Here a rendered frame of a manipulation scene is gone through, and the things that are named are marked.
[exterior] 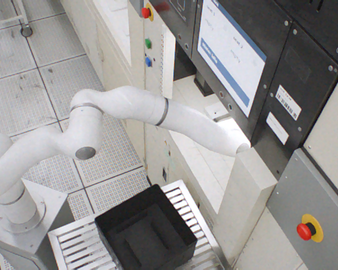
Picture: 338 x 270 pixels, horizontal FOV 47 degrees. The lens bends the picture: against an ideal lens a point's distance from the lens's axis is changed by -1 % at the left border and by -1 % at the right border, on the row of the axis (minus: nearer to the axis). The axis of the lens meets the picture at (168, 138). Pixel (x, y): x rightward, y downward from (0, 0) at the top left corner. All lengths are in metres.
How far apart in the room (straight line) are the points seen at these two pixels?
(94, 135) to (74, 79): 2.09
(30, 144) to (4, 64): 2.25
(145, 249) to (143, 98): 0.70
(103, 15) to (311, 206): 1.74
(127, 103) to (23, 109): 2.06
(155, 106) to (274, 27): 0.42
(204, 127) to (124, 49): 1.05
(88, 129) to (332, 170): 0.65
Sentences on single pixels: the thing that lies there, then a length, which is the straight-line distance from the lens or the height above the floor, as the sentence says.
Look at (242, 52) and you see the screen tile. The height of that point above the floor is 1.63.
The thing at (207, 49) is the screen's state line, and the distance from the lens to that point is 1.13.
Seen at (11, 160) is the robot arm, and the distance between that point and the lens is 1.30.
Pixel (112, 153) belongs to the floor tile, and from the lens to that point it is 2.71.
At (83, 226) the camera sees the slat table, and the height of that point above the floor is 0.75.
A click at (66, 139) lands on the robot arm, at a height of 1.35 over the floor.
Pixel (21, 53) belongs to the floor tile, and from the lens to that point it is 3.52.
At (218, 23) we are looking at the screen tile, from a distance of 1.03.
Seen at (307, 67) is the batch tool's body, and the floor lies 1.75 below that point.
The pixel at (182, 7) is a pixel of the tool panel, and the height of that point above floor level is 1.55.
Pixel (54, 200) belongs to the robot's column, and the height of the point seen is 0.76.
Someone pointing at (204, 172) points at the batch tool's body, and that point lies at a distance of 1.62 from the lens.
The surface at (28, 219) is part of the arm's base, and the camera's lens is 1.68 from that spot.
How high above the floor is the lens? 2.25
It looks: 54 degrees down
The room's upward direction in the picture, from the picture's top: 3 degrees clockwise
